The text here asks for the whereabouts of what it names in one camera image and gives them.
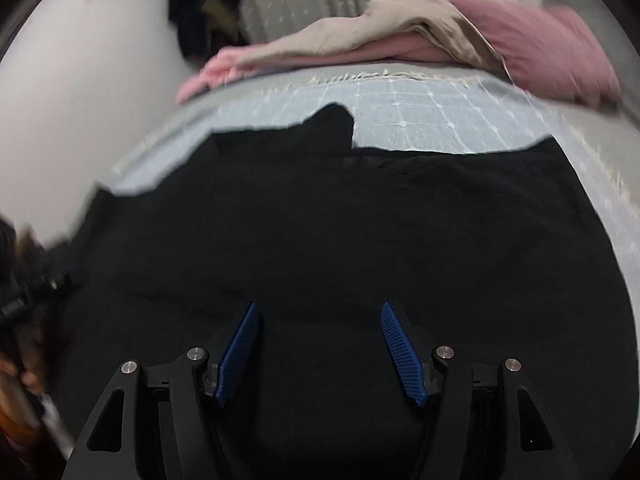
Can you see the pink pillow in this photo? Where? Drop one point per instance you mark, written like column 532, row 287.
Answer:
column 540, row 50

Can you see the person's left hand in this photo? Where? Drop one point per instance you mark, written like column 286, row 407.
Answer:
column 34, row 365

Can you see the grey quilted headboard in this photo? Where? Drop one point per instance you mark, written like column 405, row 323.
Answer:
column 600, row 5

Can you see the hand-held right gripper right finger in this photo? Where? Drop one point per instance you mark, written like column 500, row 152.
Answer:
column 402, row 350

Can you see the black coat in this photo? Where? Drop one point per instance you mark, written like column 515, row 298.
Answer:
column 350, row 235

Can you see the dark navy hanging jacket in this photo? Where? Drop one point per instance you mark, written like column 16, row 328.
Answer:
column 192, row 15

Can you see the person's left forearm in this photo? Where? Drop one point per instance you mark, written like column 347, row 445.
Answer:
column 17, row 410

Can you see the pink blanket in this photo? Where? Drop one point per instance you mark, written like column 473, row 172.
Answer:
column 240, row 65

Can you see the beige duvet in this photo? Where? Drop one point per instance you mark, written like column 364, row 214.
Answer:
column 380, row 25

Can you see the olive hanging garment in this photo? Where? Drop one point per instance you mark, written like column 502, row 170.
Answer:
column 217, row 10

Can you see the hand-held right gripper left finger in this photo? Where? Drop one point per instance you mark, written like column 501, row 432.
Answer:
column 237, row 350

